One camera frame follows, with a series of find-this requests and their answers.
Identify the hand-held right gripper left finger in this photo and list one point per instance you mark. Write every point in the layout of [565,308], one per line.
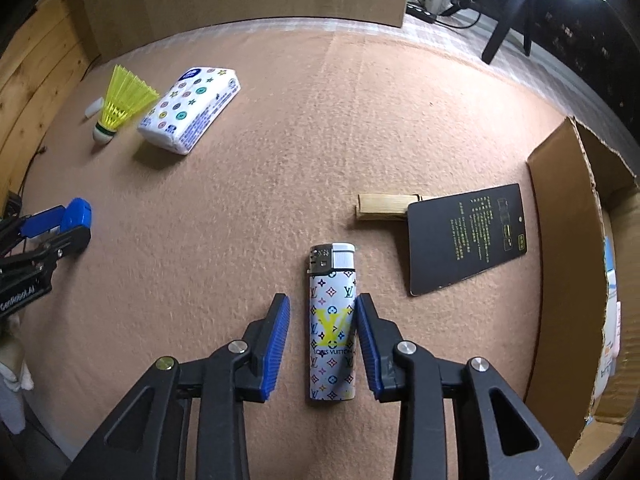
[275,345]

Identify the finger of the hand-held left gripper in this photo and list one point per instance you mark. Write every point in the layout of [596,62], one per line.
[77,215]
[70,245]

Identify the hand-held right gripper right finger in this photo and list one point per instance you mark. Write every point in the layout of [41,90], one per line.
[367,345]

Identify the patterned white lighter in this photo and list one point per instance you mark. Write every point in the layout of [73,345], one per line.
[330,320]

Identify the small white eraser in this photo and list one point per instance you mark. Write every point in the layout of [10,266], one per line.
[93,108]

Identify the black card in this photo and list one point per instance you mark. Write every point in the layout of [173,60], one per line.
[450,250]

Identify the yellow shuttlecock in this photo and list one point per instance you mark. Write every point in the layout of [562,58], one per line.
[125,97]

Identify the small wooden block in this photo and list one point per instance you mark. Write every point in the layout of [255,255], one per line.
[380,207]

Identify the patterned tissue pack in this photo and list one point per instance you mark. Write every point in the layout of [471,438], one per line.
[190,110]

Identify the cardboard box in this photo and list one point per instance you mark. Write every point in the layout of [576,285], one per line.
[560,210]

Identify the white bottle with blue cap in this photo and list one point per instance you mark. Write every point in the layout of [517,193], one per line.
[609,310]

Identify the black power adapter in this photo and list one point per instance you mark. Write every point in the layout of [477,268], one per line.
[12,205]

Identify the white fuzzy cloth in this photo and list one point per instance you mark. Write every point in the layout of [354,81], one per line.
[12,360]

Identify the pine plank panel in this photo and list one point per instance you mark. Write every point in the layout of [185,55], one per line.
[40,70]

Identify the black inline remote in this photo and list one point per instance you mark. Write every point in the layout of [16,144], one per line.
[420,12]

